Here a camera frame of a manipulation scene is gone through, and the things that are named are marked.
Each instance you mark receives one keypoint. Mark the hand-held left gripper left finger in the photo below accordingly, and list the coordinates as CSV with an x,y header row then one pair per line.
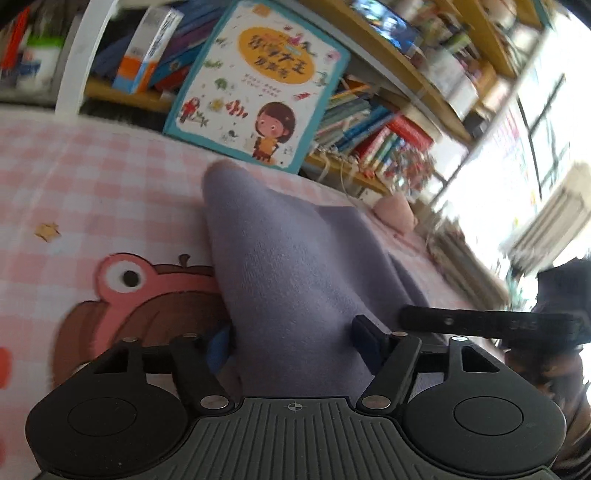
x,y
220,346

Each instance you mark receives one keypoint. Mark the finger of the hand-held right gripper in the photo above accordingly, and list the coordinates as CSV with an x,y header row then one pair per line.
x,y
485,323

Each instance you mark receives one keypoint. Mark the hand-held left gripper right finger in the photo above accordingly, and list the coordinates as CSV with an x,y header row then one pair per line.
x,y
364,339

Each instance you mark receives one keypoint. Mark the lavender knit sweater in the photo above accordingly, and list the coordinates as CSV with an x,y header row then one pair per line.
x,y
286,258

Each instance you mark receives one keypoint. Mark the white ribbed appliance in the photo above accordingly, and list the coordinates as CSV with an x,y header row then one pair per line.
x,y
554,217

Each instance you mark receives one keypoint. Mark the pink plush toy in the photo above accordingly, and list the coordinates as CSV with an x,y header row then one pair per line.
x,y
395,212

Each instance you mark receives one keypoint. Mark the row of colourful books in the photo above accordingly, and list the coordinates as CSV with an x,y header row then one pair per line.
x,y
383,138

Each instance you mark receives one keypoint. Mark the pink checked cartoon blanket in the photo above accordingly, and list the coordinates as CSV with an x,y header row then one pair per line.
x,y
92,184

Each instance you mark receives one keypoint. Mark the wooden bookshelf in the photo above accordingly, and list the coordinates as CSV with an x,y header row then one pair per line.
x,y
425,78

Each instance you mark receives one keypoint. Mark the children's picture book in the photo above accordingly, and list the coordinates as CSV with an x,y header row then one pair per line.
x,y
258,83

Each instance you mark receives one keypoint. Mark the white and orange carton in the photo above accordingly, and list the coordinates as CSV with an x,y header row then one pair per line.
x,y
147,50

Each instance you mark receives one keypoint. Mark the stack of blue books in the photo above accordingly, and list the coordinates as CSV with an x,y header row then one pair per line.
x,y
194,41

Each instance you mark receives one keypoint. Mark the white shelf unit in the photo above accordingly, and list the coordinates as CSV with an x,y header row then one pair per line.
x,y
78,69

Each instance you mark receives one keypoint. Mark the white jar green lid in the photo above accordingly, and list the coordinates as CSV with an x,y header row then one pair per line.
x,y
44,64

